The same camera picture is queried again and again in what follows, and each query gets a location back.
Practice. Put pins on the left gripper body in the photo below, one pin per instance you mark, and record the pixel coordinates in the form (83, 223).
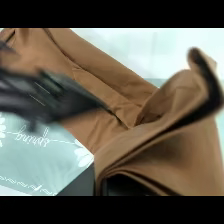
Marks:
(23, 90)

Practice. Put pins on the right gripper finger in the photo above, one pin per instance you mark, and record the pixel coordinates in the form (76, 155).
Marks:
(85, 100)

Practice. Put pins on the brown shirt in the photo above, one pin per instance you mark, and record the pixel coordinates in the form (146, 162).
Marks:
(110, 83)

